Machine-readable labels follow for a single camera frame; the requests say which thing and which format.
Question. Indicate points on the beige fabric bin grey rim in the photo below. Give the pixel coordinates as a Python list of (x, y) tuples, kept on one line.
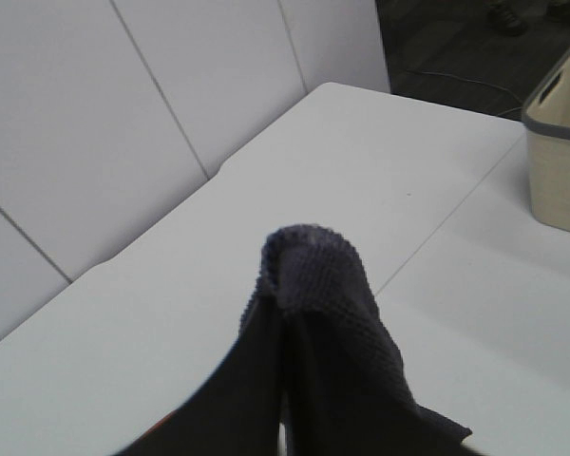
[(546, 118)]

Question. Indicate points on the dark navy towel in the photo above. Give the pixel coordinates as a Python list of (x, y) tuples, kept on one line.
[(313, 364)]

